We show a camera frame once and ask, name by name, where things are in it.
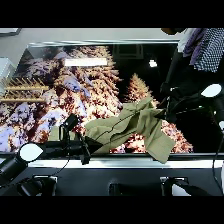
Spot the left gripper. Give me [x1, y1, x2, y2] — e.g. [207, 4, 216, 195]
[77, 134, 103, 156]

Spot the olive green garment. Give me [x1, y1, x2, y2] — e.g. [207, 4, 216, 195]
[49, 96, 177, 165]

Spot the row of brown clothes hangers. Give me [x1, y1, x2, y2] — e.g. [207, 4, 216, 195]
[0, 77, 51, 103]

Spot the purple garment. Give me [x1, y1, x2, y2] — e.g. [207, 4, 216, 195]
[182, 28, 210, 67]

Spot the black white dotted garment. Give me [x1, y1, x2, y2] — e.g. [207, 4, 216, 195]
[193, 28, 224, 73]

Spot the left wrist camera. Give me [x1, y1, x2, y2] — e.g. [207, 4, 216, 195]
[59, 114, 80, 144]

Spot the silver frame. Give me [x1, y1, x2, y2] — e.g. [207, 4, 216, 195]
[0, 153, 224, 197]

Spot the black cable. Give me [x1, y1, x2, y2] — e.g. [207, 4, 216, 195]
[211, 133, 224, 194]

